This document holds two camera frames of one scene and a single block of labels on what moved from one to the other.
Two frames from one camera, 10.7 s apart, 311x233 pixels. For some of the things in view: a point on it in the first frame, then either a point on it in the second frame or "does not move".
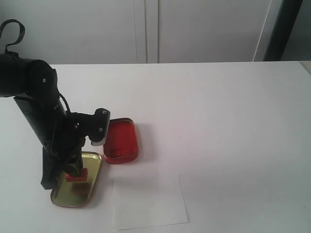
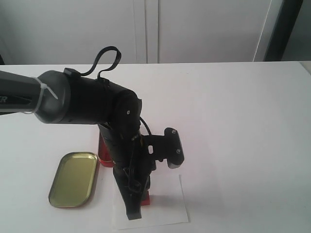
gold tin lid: [79, 193] does not move
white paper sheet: [147, 202] does not move
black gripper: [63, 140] -> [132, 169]
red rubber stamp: [83, 177] -> [146, 201]
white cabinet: [69, 32] does not move
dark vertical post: [282, 30] does not move
